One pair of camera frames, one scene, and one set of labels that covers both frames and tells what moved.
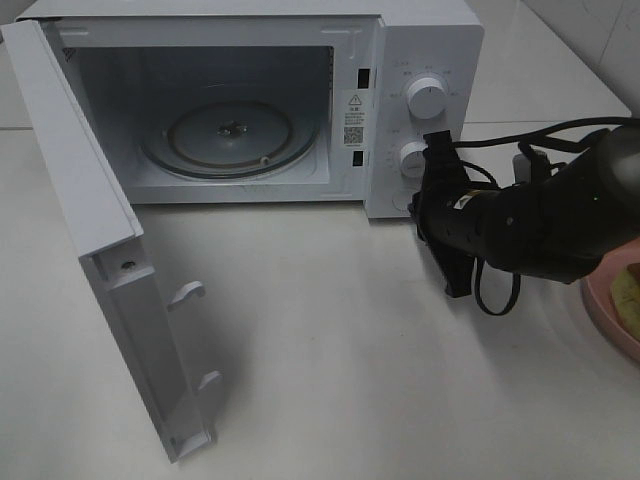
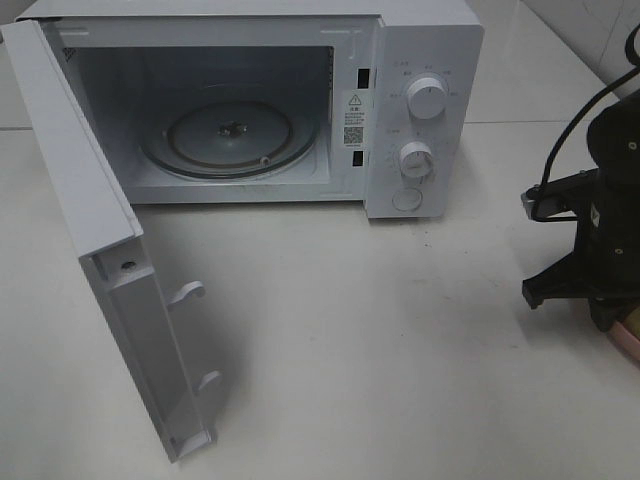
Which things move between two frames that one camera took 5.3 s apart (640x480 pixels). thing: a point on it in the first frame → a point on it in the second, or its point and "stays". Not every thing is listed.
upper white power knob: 427,98 stays
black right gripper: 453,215 → 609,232
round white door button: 401,200 stays
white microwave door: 106,236 stays
